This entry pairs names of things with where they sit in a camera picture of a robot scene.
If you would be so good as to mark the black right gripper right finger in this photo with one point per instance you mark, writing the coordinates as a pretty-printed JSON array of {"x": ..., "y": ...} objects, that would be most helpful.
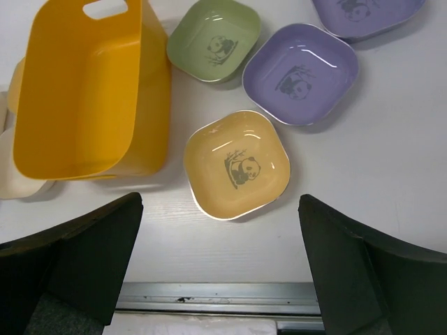
[{"x": 368, "y": 282}]

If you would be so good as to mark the cream panda plate front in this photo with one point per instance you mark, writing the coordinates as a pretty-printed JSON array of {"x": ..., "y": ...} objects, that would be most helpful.
[{"x": 14, "y": 185}]

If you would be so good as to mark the purple panda plate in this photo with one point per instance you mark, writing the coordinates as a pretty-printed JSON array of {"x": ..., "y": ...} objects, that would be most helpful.
[
  {"x": 357, "y": 20},
  {"x": 300, "y": 74}
]

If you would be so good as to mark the yellow panda plate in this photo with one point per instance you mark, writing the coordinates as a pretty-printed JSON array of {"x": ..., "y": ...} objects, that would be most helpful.
[
  {"x": 13, "y": 94},
  {"x": 236, "y": 165}
]

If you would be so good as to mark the green panda plate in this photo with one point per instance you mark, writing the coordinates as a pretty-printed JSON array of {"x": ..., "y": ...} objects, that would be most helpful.
[{"x": 213, "y": 39}]

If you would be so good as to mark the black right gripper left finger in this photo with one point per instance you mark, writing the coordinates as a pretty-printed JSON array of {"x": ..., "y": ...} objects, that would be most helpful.
[{"x": 67, "y": 279}]

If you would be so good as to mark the yellow plastic bin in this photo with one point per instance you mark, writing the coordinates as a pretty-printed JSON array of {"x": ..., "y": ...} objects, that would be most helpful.
[{"x": 95, "y": 95}]

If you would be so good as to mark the aluminium table edge rail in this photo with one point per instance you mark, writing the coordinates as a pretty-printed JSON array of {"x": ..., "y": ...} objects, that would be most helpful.
[{"x": 293, "y": 306}]

